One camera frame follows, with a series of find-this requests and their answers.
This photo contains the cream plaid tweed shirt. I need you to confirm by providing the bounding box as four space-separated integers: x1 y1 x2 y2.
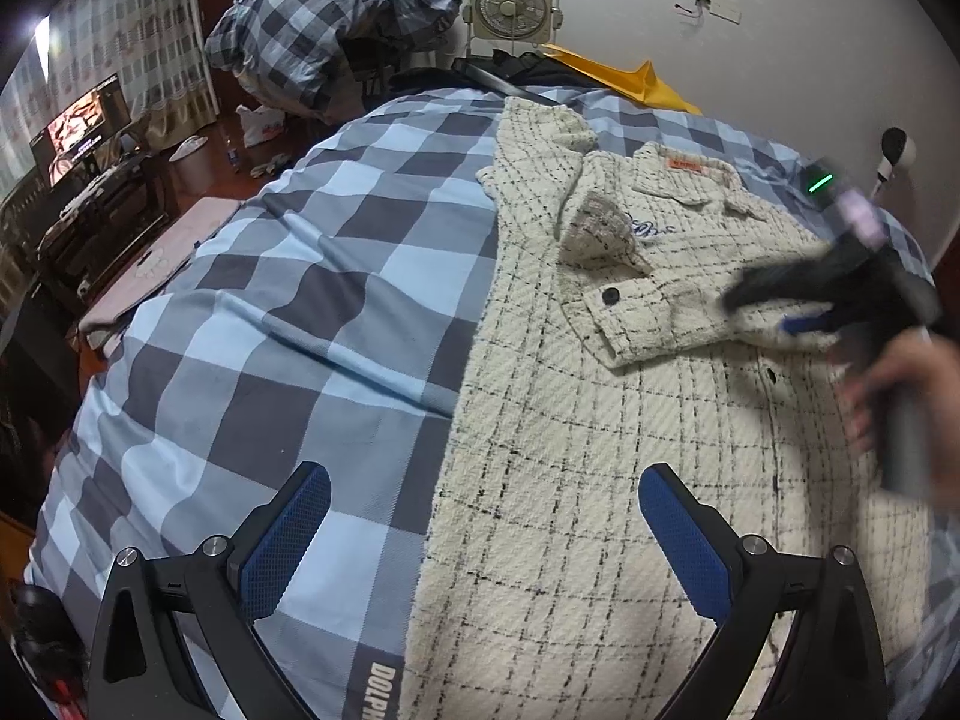
398 98 934 718

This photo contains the person right hand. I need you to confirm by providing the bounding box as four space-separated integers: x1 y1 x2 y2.
838 330 960 514

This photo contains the yellow cloth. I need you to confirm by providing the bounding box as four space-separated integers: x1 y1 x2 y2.
540 44 701 115

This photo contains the blue checkered bed sheet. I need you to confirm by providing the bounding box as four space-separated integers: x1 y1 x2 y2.
26 89 958 718

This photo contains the pink bench cushion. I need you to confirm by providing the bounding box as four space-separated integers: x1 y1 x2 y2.
78 197 241 335

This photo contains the dark wooden desk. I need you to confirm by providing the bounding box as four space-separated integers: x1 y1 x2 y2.
2 154 178 406

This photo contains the beige box fan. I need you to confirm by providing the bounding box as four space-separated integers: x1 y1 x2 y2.
462 0 563 46

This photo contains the computer monitor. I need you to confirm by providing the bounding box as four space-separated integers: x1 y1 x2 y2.
31 75 132 187

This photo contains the bundled blue checkered quilt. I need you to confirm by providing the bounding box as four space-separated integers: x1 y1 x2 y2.
205 0 462 125

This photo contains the patterned curtain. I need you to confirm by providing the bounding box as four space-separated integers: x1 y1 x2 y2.
2 0 217 193

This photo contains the white wall camera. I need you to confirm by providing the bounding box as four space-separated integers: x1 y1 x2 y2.
871 127 916 200

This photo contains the wall socket with wires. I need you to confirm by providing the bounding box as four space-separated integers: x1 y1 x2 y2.
674 0 742 25

